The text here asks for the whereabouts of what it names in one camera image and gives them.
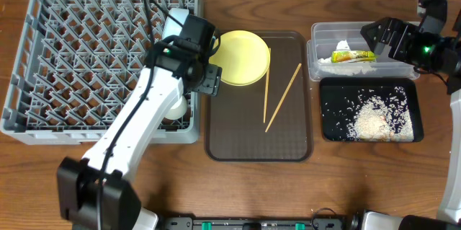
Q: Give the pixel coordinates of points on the left wooden chopstick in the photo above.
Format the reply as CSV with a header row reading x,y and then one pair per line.
x,y
266,90

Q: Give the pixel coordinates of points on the right wooden chopstick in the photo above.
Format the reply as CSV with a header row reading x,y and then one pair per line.
x,y
282,99

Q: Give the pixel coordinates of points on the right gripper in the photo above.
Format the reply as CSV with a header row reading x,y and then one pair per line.
x,y
405,32

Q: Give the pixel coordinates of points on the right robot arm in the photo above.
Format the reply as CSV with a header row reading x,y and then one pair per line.
x,y
426,50

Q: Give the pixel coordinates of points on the rice food waste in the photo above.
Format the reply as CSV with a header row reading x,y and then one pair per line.
x,y
366,114

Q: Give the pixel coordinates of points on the small white cup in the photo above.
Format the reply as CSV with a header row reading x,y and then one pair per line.
x,y
178,110

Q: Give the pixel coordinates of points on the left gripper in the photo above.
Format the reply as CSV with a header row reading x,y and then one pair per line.
x,y
212,77

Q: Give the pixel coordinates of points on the green snack wrapper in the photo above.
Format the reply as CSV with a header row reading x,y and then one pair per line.
x,y
346,56

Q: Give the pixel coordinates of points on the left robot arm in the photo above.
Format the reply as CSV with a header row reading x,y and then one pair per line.
x,y
96,192

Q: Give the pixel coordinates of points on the brown serving tray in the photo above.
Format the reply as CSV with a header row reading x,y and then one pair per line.
x,y
235,128

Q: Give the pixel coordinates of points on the clear plastic waste bin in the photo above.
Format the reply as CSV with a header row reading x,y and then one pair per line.
x,y
326,35

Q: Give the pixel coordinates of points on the light blue bowl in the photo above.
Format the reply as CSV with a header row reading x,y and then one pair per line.
x,y
171,27

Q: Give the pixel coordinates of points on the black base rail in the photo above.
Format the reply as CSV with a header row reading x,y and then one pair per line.
x,y
187,223

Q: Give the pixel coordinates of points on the black food waste tray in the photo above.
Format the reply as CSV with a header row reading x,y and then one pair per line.
x,y
407,84

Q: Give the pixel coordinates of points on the grey plastic dishwasher rack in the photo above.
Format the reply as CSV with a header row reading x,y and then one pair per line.
x,y
76,65

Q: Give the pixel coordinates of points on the wooden chopstick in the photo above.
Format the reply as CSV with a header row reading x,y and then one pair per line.
x,y
266,90
282,99

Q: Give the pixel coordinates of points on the yellow plate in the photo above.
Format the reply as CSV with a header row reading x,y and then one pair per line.
x,y
243,56

